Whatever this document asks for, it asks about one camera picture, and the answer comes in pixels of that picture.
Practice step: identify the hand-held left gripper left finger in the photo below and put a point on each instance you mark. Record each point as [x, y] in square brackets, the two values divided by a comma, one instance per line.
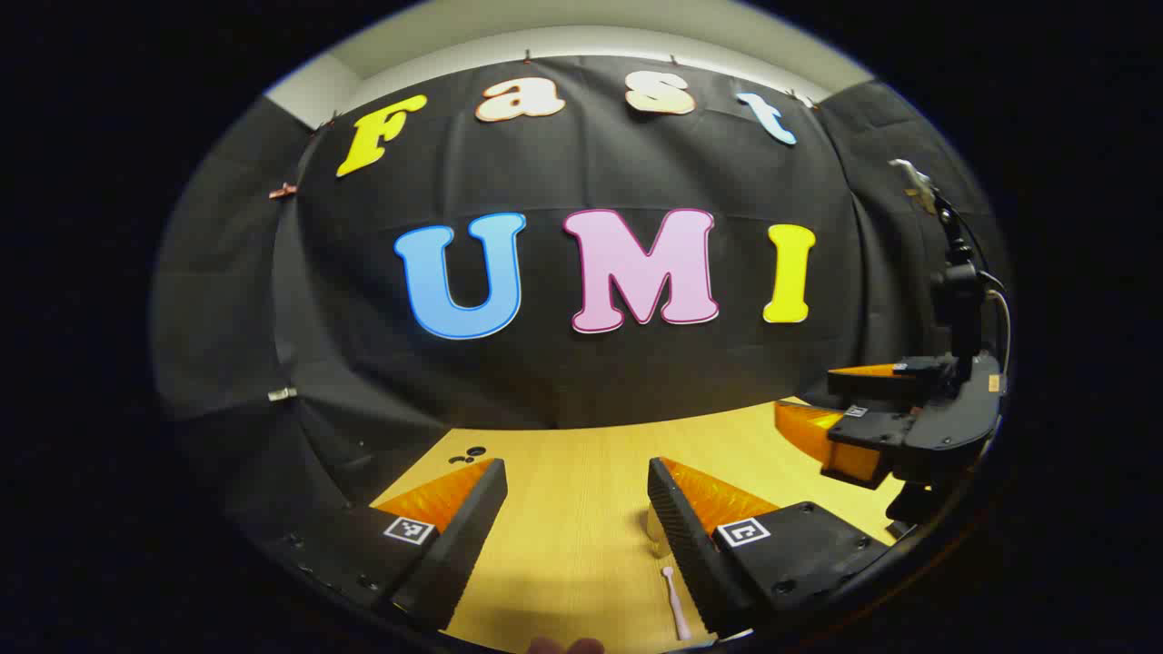
[468, 536]

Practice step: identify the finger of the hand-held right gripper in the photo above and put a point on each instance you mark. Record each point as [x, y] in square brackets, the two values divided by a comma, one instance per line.
[872, 434]
[895, 380]

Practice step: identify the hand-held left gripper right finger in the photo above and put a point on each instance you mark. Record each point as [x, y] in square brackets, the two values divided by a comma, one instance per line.
[681, 545]

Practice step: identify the pale pink toothbrush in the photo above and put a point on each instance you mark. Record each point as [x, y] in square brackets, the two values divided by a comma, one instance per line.
[675, 604]

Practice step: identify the wooden desktop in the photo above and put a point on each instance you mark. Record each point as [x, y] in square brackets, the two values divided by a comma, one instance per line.
[572, 509]

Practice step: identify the black backdrop cloth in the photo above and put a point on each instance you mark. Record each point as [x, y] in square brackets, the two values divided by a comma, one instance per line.
[591, 372]

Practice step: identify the silver backdrop clip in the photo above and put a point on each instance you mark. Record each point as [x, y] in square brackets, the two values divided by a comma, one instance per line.
[283, 394]

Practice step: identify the copper backdrop clip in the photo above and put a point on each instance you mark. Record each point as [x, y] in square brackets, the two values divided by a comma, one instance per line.
[283, 192]

